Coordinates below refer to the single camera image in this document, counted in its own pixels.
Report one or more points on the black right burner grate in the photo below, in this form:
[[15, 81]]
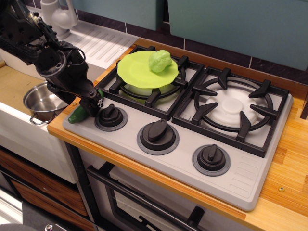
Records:
[[243, 113]]

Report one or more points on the wooden drawer fronts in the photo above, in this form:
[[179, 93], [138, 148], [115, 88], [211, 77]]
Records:
[[45, 190]]

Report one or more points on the black stove knob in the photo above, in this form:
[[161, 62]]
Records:
[[111, 118], [211, 160], [158, 138]]

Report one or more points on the grey toy faucet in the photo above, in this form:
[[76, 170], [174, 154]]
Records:
[[61, 20]]

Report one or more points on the toy oven door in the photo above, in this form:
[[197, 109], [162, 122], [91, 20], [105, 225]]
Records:
[[136, 204]]

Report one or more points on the black left stove knob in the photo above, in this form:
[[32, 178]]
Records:
[[111, 118]]

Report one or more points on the black right stove knob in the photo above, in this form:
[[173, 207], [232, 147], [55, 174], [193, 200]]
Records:
[[211, 160]]

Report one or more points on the small stainless steel pot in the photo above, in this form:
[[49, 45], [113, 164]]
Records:
[[43, 104]]

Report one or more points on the black oven door handle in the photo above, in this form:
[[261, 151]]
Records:
[[189, 225]]

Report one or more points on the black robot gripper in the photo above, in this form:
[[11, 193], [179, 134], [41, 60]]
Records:
[[66, 73]]

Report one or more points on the black middle stove knob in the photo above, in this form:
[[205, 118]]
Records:
[[158, 138]]

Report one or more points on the light green toy cauliflower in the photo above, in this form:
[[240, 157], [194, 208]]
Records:
[[159, 60]]

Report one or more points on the black burner grate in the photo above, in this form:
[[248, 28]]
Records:
[[160, 102], [243, 113]]

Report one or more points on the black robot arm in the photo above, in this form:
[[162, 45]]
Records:
[[26, 36]]

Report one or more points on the black left burner grate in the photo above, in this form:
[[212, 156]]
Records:
[[160, 102]]

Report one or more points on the white toy sink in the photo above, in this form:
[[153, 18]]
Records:
[[102, 47]]

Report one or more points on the grey toy stove top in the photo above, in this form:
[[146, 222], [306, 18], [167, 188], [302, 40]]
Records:
[[239, 186]]

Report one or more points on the dark green toy pickle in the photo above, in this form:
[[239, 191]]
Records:
[[77, 115]]

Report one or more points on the lime green plastic plate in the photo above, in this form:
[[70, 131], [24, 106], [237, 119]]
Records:
[[134, 70]]

